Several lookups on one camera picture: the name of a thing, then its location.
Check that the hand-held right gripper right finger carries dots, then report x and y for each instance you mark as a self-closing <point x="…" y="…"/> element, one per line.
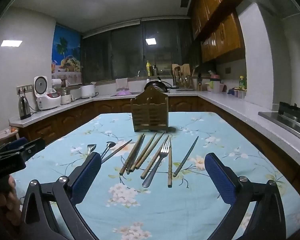
<point x="220" y="180"/>

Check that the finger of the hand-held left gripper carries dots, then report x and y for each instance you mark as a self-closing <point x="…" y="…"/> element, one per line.
<point x="13" y="145"/>
<point x="33" y="147"/>

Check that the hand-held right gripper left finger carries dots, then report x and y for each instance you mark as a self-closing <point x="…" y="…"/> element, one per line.
<point x="87" y="175"/>

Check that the small pointed metal spoon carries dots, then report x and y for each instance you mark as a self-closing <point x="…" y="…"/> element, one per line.
<point x="92" y="147"/>

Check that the round metal spoon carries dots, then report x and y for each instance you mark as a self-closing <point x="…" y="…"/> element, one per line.
<point x="110" y="144"/>

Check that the metal chopstick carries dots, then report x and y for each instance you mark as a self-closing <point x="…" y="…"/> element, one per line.
<point x="186" y="156"/>
<point x="120" y="148"/>

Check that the dark wooden chopstick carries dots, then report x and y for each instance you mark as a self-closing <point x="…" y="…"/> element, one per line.
<point x="131" y="155"/>
<point x="137" y="152"/>

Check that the brown wooden chopstick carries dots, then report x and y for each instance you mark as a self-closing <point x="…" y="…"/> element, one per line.
<point x="151" y="150"/>
<point x="145" y="150"/>

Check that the wooden utensil holder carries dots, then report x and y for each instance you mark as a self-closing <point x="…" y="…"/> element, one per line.
<point x="150" y="112"/>

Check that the dish rack with utensils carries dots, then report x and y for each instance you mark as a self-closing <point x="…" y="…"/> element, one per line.
<point x="183" y="82"/>

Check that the person's left hand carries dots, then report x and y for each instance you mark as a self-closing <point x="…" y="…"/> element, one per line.
<point x="12" y="200"/>

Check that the wooden stool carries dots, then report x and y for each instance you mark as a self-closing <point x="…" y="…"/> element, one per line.
<point x="3" y="137"/>

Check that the stainless steel kettle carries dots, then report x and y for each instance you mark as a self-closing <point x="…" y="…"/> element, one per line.
<point x="24" y="108"/>

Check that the white rice cooker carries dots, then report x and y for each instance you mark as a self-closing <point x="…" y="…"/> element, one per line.
<point x="46" y="97"/>

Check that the small white appliance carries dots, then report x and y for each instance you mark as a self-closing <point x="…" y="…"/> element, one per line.
<point x="66" y="99"/>

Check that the metal fork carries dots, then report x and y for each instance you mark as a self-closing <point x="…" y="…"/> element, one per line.
<point x="165" y="150"/>

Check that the blue floral tablecloth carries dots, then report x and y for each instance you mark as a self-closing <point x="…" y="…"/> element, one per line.
<point x="150" y="205"/>

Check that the white kitchen countertop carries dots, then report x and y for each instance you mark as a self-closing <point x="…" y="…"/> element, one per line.
<point x="240" y="110"/>

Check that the white electric pot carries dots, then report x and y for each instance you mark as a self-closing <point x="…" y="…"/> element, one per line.
<point x="87" y="91"/>

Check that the row of pastel cups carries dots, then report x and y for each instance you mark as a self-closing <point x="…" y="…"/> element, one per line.
<point x="240" y="93"/>

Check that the purple cloth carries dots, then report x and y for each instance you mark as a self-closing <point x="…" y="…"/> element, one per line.
<point x="123" y="93"/>

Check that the steel gas stove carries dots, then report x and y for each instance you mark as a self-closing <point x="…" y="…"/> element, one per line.
<point x="287" y="120"/>

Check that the stack of pastel cups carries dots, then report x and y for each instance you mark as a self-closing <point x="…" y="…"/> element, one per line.
<point x="215" y="83"/>

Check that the hanging dish towel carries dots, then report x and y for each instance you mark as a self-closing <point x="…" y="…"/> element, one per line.
<point x="121" y="84"/>

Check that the knife block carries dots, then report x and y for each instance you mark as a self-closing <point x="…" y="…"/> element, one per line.
<point x="200" y="83"/>

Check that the green bottle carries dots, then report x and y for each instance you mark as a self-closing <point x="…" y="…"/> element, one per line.
<point x="243" y="83"/>

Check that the fruit and palm poster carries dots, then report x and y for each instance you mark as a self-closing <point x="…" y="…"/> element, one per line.
<point x="65" y="50"/>

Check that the black wok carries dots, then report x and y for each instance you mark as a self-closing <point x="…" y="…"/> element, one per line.
<point x="160" y="85"/>

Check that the sink faucet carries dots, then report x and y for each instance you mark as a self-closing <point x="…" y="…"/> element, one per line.
<point x="143" y="72"/>

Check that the wooden cutting board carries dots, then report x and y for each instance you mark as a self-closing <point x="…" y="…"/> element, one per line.
<point x="183" y="68"/>

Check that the yellow bottle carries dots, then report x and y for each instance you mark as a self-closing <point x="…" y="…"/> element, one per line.
<point x="148" y="68"/>

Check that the steel bottle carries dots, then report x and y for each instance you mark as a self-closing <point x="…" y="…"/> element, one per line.
<point x="155" y="70"/>

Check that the dark kitchen window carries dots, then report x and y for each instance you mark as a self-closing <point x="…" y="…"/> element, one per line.
<point x="130" y="55"/>

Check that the ceiling vent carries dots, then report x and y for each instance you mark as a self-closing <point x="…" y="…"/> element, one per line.
<point x="184" y="2"/>

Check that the wall power outlet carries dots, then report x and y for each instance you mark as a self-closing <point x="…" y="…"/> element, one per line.
<point x="24" y="89"/>

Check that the dark wall switch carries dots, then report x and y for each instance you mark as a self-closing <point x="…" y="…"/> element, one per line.
<point x="228" y="70"/>

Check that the wooden wall cabinets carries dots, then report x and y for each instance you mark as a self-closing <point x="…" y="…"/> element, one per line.
<point x="215" y="17"/>

